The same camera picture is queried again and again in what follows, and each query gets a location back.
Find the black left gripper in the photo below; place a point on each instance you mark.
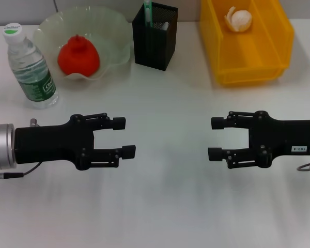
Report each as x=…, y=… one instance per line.
x=54, y=144

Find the white paper ball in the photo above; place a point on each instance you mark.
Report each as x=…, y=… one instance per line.
x=241, y=20

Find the green utility knife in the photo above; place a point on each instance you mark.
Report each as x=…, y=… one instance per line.
x=147, y=13

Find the black mesh pen holder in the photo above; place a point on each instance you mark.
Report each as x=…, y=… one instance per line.
x=155, y=51

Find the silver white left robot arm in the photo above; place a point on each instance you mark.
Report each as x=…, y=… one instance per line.
x=1, y=147

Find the clear green-label water bottle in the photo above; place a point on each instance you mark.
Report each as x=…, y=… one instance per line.
x=31, y=72

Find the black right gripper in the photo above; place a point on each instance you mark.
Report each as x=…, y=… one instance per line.
x=286, y=139

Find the yellow plastic bin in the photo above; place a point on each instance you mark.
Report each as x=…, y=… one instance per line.
x=248, y=56

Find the red-orange fruit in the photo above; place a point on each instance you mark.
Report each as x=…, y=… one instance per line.
x=78, y=56

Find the pale green glass fruit plate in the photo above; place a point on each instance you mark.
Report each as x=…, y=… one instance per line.
x=111, y=38

